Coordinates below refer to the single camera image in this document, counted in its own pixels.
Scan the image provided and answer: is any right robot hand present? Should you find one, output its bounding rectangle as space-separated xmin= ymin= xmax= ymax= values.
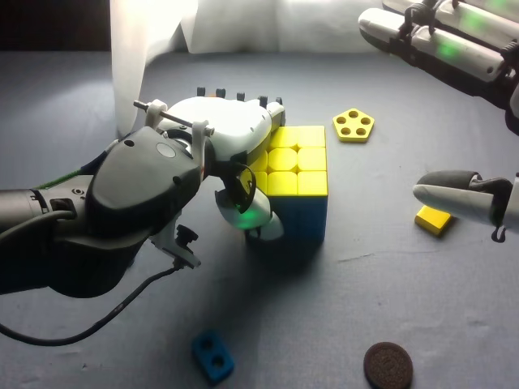
xmin=358 ymin=0 xmax=519 ymax=244

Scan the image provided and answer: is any grey table cloth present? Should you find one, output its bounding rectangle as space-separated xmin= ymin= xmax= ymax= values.
xmin=0 ymin=50 xmax=519 ymax=389

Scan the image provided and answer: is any dark chocolate sandwich cookie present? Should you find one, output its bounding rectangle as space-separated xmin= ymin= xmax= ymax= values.
xmin=362 ymin=341 xmax=414 ymax=389

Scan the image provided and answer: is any yellow rectangular block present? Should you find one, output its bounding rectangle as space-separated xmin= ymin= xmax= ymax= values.
xmin=414 ymin=204 xmax=453 ymax=238

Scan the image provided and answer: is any black camera cable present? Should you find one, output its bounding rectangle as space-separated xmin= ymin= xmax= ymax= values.
xmin=0 ymin=265 xmax=182 ymax=347

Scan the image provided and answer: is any white sheet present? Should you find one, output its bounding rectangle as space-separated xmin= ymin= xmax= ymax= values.
xmin=109 ymin=0 xmax=406 ymax=139

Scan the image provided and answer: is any colourful puzzle cube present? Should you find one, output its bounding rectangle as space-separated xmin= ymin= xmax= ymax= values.
xmin=245 ymin=124 xmax=328 ymax=246

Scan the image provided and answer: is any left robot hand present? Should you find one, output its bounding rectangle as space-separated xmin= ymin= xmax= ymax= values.
xmin=161 ymin=85 xmax=289 ymax=244

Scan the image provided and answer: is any blue two-hole block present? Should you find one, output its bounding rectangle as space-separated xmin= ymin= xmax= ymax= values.
xmin=191 ymin=328 xmax=235 ymax=386

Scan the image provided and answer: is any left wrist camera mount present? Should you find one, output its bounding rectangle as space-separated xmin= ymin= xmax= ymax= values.
xmin=149 ymin=222 xmax=203 ymax=271

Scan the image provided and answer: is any yellow pentagon block with holes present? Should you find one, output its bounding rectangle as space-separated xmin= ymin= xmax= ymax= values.
xmin=331 ymin=108 xmax=375 ymax=143

